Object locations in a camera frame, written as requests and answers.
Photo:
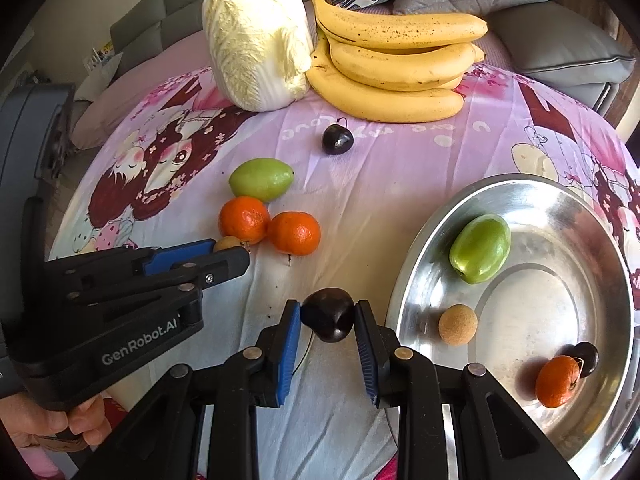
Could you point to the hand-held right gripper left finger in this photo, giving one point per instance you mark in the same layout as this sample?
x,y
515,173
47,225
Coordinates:
x,y
290,350

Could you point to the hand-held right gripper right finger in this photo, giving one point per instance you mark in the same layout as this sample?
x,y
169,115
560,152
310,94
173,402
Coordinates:
x,y
367,355

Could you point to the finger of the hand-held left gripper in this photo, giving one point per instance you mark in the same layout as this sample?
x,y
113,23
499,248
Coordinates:
x,y
185,255
225,265

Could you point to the dark red cherry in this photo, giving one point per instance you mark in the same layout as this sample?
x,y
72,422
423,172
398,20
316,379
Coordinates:
x,y
587,357
336,140
327,315

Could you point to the small green jujube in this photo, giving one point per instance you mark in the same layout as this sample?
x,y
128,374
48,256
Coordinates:
x,y
260,180

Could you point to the large green jujube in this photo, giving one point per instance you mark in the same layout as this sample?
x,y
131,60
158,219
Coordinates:
x,y
480,250

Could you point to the mandarin orange with stem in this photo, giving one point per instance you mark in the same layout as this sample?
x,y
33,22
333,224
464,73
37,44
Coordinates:
x,y
555,382

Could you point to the round metal plate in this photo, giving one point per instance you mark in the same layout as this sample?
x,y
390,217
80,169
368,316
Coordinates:
x,y
575,240

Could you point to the person's left hand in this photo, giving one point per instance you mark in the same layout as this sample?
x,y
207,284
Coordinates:
x,y
90,420

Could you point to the white cushion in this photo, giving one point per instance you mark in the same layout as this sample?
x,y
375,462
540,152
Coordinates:
x,y
97,82

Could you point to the napa cabbage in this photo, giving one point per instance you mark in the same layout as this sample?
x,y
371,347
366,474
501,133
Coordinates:
x,y
255,40

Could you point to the yellow banana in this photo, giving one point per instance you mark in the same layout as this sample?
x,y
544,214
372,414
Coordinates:
x,y
385,102
400,67
455,83
400,27

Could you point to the grey sofa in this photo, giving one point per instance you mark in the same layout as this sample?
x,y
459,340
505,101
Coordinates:
x,y
150,15

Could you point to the grey leather cushion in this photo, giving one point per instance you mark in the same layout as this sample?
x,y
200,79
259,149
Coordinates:
x,y
565,45
575,95

